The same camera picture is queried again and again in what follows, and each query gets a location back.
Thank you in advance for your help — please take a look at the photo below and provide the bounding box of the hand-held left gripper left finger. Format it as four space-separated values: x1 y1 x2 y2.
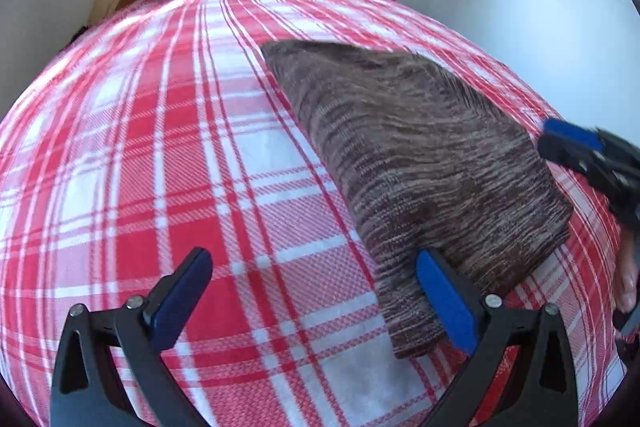
50 247 215 427

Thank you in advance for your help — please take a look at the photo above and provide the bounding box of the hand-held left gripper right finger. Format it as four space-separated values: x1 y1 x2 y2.
416 248 581 427

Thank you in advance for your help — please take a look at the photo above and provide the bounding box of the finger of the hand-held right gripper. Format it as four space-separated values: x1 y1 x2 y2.
537 118 607 174

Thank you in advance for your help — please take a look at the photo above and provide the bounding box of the brown knit sweater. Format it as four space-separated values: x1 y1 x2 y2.
261 39 573 359

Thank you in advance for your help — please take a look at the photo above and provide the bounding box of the person's right hand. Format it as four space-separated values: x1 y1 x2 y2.
615 229 640 313

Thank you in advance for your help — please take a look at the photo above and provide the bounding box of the red plaid blanket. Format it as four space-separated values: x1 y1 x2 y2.
0 0 628 427

